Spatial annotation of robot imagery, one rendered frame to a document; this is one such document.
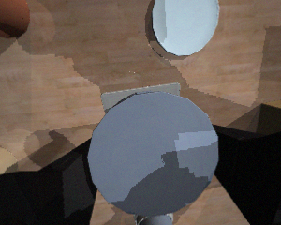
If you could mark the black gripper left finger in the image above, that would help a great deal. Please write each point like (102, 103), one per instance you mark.
(61, 193)

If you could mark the tan cylinder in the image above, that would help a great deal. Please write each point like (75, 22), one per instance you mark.
(8, 163)

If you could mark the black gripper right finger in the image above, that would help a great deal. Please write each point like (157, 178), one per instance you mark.
(249, 169)

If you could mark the orange-brown cylinder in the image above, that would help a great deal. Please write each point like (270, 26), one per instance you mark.
(14, 18)

